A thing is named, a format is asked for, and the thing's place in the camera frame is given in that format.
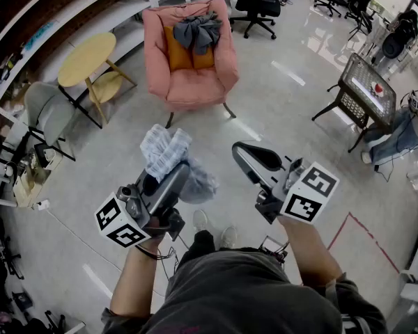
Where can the person's black trousers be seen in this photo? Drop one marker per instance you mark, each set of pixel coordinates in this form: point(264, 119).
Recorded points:
point(200, 245)

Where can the small red and white object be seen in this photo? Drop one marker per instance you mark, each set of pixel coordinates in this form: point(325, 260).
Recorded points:
point(378, 89)

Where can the round yellow wooden side table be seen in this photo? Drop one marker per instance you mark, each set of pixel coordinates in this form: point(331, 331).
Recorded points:
point(85, 59)

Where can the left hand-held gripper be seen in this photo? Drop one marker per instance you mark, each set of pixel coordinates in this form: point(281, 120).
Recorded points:
point(125, 233)

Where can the light blue checkered cloth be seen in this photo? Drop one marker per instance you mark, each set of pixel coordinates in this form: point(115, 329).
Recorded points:
point(167, 151)

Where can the person's grey shoe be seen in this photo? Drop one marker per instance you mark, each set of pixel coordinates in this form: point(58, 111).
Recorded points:
point(229, 237)
point(200, 219)

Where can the black wristband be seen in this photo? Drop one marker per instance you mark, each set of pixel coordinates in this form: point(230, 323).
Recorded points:
point(147, 252)

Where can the person's left grey shoe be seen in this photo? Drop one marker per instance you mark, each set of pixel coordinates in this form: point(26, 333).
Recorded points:
point(200, 219)

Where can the person's right forearm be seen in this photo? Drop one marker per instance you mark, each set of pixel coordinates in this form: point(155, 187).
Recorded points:
point(310, 252)

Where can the black metal lattice table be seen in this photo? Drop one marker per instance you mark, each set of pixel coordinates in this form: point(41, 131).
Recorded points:
point(365, 92)

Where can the person's right grey shoe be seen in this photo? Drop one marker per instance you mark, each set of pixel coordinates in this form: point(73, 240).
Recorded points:
point(229, 237)

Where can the grey crumpled garment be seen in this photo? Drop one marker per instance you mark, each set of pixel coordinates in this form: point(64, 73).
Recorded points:
point(198, 31)

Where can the pile of black equipment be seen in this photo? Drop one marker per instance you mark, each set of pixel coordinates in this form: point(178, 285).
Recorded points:
point(7, 291)

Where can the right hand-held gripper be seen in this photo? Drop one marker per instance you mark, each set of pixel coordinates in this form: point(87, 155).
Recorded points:
point(310, 193)

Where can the white power adapter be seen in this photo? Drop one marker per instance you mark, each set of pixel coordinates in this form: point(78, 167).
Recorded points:
point(42, 205)

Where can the person's left forearm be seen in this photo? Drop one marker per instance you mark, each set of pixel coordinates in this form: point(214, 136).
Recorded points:
point(136, 284)

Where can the orange cushion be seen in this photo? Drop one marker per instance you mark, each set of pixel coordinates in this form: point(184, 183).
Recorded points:
point(179, 56)

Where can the person's left hand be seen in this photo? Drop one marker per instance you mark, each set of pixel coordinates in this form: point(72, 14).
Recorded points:
point(159, 229)

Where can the pink armchair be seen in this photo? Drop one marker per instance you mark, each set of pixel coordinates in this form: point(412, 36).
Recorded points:
point(191, 82)

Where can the person's dark grey shirt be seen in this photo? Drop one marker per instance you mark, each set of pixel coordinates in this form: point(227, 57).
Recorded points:
point(247, 298)

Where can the beige cardboard box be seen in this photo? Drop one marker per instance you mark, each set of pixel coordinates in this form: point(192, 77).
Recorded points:
point(29, 183)

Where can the grey chair with black legs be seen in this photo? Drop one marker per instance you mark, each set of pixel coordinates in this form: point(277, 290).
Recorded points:
point(47, 113)

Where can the black office chair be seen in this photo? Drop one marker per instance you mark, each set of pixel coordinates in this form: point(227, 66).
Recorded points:
point(254, 3)

